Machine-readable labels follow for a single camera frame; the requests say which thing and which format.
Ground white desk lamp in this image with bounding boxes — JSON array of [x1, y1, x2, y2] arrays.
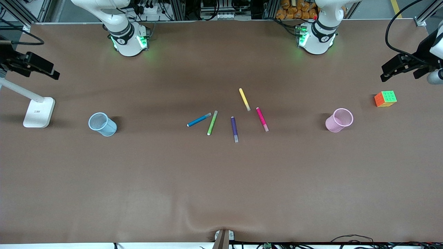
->
[[0, 77, 56, 129]]

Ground pink marker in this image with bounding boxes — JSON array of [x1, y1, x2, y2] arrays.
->
[[256, 107, 270, 132]]

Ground aluminium frame profile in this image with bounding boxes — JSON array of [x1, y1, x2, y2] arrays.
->
[[414, 0, 443, 27], [0, 0, 52, 26]]

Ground green marker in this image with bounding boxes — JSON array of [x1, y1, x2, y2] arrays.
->
[[207, 110, 219, 136]]

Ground colourful puzzle cube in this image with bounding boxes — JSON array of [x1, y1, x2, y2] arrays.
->
[[374, 90, 398, 108]]

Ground pink mesh cup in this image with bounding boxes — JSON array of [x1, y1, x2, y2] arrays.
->
[[325, 108, 354, 133]]

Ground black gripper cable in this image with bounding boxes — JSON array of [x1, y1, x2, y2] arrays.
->
[[385, 0, 443, 67], [0, 17, 45, 46]]

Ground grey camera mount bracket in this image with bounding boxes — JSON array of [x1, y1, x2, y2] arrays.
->
[[214, 229, 235, 249]]

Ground yellow marker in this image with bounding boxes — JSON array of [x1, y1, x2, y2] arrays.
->
[[238, 88, 251, 112]]

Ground orange snack bag pile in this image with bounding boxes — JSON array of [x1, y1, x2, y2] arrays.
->
[[276, 0, 319, 20]]

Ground brown table cloth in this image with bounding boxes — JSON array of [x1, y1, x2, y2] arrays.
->
[[0, 19, 443, 245]]

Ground blue marker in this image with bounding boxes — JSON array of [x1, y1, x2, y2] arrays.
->
[[187, 112, 212, 128]]

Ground thin black looped cable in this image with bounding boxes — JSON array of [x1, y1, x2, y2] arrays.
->
[[330, 234, 375, 245]]

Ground purple marker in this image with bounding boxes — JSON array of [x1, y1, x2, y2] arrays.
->
[[230, 116, 239, 143]]

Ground light blue mesh cup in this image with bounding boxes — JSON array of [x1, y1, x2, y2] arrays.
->
[[88, 112, 118, 137]]

